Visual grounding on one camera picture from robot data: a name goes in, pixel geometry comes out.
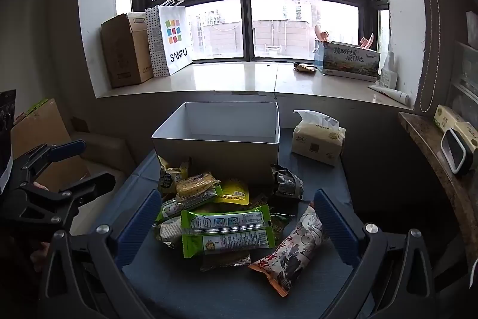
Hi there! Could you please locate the green white long snack packet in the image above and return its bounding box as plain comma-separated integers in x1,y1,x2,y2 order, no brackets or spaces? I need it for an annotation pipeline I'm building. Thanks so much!
155,186,224,224

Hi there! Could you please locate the white dotted shopping bag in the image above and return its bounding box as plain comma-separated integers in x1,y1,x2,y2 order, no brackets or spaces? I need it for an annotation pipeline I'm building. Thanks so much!
145,0,193,77

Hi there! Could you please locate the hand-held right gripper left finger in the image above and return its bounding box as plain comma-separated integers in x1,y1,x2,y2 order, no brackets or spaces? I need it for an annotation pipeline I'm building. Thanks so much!
37,188,163,319

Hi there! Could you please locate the white bottle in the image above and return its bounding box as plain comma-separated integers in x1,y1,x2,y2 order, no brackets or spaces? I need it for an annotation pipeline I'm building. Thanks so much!
380,52,399,88

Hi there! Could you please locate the small green snack packet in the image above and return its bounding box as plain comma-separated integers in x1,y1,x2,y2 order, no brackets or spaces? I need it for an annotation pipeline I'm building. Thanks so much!
269,212,296,241

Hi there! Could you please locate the large white printed snack packet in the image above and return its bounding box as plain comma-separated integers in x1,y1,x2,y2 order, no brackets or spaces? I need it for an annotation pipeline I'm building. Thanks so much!
248,202,329,298

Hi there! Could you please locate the person's left hand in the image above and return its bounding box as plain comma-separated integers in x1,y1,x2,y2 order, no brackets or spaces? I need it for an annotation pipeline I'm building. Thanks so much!
30,242,51,273

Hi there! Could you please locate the white tube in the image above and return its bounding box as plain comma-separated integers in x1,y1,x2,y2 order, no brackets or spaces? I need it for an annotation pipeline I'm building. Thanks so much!
367,85,410,105

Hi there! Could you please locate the small white snack packet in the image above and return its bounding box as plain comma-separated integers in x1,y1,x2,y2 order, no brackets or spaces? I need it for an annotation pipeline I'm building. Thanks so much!
153,216,184,248

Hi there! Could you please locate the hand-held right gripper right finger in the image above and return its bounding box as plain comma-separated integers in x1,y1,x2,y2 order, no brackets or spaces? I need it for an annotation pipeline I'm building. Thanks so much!
313,188,437,319

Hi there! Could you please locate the white framed black clock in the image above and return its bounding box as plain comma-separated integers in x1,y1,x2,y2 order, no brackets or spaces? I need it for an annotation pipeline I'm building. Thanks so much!
441,128,475,175

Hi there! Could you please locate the brown flat snack packet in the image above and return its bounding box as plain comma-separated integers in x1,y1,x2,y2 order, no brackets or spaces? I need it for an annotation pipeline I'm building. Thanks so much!
199,252,252,272

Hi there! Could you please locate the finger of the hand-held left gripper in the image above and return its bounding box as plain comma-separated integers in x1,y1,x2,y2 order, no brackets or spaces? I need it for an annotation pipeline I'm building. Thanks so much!
11,139,87,178
15,171,116,231

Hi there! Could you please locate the blue printed carton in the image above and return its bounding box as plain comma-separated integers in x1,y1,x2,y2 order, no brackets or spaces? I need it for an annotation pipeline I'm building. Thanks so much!
314,39,382,81

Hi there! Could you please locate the yellow biscuit packet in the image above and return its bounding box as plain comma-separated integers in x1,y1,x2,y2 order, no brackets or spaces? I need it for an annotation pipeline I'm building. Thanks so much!
175,172,222,199

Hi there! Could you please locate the marble counter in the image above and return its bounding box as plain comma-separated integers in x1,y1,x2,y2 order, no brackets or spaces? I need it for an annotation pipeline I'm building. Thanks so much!
398,112,478,267

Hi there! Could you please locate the white cardboard box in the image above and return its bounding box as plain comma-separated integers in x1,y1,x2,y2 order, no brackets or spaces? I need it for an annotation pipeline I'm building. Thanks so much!
151,101,281,186

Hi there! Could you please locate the open brown cardboard box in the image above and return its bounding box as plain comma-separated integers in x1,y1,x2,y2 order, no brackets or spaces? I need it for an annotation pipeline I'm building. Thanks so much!
10,98,92,193

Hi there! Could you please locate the lime yellow snack packet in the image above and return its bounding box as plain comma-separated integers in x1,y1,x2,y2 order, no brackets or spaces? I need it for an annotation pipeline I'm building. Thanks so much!
214,180,250,206

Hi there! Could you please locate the dark grey crumpled snack packet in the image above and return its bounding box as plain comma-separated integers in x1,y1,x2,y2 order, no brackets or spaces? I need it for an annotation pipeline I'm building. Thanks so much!
269,164,304,201

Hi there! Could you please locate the soft tissue pack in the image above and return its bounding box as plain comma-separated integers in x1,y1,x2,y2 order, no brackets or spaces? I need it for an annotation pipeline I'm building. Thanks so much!
291,110,346,167

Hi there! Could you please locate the clear plastic drawer unit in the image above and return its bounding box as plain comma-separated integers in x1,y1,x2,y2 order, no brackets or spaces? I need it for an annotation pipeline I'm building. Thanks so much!
446,10,478,118

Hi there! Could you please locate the green white tissue box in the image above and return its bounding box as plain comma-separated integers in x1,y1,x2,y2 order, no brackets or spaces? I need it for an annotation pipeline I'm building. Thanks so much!
434,104,478,149

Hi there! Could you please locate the yellow black character snack packet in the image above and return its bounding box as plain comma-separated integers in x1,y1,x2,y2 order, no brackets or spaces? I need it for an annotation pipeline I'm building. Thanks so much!
157,155,190,194

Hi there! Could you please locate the green twin snack packet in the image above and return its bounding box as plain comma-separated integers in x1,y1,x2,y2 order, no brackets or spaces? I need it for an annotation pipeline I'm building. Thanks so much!
181,204,276,259

